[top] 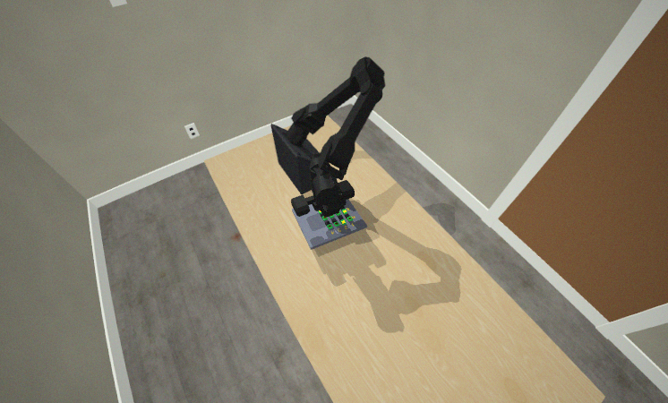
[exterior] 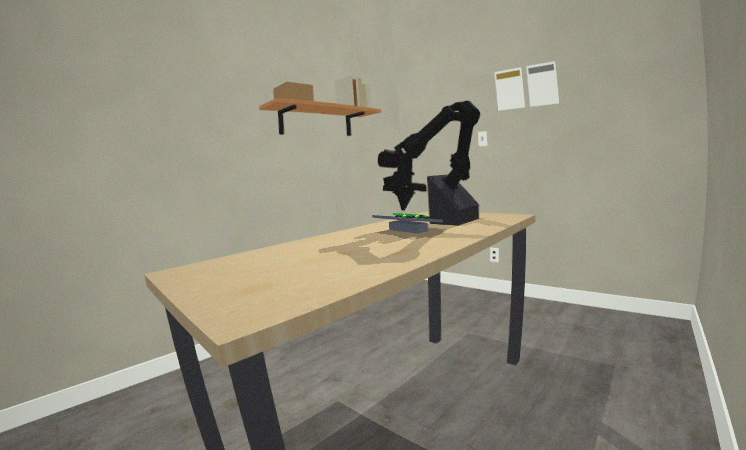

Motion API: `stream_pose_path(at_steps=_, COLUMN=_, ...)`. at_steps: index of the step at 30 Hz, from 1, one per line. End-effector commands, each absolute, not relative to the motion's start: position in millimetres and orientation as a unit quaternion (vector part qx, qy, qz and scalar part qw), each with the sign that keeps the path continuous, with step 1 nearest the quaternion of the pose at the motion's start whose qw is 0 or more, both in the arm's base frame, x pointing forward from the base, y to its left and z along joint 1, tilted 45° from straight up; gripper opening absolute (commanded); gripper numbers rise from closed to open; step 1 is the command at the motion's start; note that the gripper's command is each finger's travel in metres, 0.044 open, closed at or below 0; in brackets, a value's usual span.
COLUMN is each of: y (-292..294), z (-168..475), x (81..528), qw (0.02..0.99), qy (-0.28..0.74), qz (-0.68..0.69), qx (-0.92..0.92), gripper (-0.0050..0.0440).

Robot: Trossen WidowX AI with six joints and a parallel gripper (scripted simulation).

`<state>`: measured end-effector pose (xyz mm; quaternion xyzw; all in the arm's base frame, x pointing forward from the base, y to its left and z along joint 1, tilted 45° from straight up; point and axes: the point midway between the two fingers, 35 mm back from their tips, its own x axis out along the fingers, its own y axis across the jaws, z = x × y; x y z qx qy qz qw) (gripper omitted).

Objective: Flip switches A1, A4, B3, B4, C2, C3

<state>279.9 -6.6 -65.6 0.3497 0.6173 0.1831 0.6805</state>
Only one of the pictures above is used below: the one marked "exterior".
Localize grey switch panel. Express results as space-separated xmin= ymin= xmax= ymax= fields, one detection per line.
xmin=373 ymin=213 xmax=443 ymax=234

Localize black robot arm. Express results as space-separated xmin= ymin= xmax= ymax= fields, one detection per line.
xmin=378 ymin=101 xmax=480 ymax=189

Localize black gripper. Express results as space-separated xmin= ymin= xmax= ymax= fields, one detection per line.
xmin=383 ymin=168 xmax=427 ymax=211

